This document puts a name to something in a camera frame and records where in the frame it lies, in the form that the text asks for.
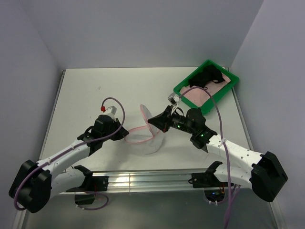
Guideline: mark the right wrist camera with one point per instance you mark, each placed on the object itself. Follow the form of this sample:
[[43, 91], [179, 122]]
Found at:
[[174, 99]]

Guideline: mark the black bra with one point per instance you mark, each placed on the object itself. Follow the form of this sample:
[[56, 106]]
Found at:
[[209, 74]]

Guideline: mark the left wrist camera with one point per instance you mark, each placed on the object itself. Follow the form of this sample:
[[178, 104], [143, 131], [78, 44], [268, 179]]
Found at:
[[110, 111]]

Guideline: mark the green plastic tray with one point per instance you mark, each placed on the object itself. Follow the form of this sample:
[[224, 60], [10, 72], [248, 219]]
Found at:
[[209, 104]]

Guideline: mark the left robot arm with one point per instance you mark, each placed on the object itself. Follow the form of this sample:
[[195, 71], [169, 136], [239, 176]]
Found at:
[[57, 157]]

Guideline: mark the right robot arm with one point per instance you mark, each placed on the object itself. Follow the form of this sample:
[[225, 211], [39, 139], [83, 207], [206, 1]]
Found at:
[[233, 159]]

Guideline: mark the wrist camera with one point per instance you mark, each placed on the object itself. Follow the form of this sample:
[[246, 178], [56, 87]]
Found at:
[[110, 111], [174, 99]]

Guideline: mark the aluminium frame rail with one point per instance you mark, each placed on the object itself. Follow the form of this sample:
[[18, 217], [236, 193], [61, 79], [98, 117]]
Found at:
[[143, 181]]

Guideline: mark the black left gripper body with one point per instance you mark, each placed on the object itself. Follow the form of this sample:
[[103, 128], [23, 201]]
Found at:
[[114, 126]]

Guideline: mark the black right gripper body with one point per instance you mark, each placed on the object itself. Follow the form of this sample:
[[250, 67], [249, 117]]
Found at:
[[177, 121]]

